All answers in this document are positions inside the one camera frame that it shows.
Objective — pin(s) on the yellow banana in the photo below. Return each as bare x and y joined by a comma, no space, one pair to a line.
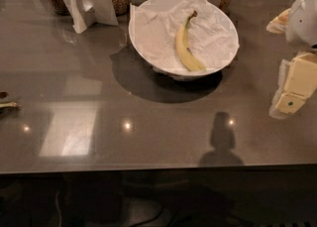
182,47

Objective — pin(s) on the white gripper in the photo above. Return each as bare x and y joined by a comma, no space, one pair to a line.
303,23

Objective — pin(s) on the small glass jar left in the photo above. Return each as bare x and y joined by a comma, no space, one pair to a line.
59,7

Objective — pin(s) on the white bowl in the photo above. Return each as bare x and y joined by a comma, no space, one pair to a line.
145,52

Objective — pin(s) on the white crumpled paper liner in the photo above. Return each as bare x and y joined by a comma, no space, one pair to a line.
155,36

